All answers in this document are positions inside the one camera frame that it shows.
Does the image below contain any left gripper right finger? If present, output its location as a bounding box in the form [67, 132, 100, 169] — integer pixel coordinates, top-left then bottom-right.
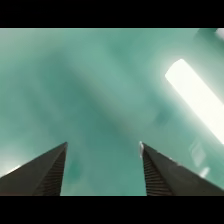
[138, 141, 224, 197]

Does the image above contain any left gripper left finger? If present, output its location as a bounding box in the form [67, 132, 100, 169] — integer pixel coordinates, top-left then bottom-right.
[0, 141, 69, 197]

